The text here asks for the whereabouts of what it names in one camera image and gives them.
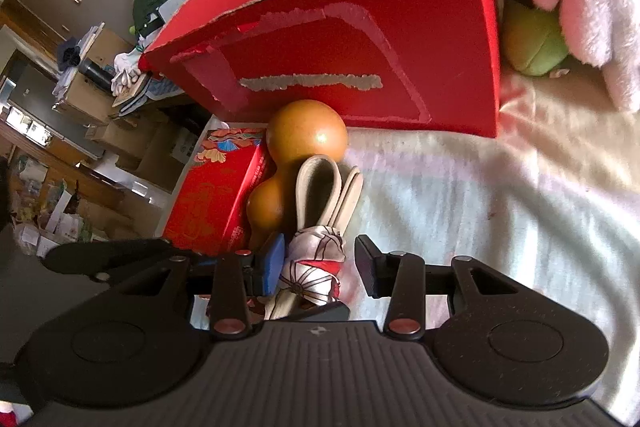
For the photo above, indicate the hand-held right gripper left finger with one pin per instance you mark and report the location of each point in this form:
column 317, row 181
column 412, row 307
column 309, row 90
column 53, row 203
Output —
column 274, row 257

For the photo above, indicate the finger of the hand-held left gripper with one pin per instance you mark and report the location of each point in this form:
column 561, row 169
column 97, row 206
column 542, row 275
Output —
column 322, row 313
column 90, row 257

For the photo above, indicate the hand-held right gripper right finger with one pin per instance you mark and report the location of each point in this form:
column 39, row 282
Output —
column 367, row 267

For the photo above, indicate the patterned silk scarf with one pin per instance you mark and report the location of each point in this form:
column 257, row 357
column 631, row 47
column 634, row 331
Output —
column 312, row 272

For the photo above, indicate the red floral carton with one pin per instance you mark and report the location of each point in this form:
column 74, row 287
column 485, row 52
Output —
column 215, row 197

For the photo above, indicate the orange gourd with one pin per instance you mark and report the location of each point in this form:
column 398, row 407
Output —
column 305, row 132

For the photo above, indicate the red cardboard box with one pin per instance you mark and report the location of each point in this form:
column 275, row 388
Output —
column 350, row 32

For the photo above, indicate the brown cardboard box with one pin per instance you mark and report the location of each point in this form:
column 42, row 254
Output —
column 95, row 104

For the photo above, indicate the black bottle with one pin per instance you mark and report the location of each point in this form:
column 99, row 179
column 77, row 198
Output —
column 95, row 74

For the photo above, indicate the stack of papers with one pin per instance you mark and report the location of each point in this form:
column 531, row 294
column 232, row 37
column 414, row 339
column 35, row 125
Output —
column 75, row 57

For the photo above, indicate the green plush toy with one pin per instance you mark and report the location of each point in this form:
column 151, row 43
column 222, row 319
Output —
column 535, row 42

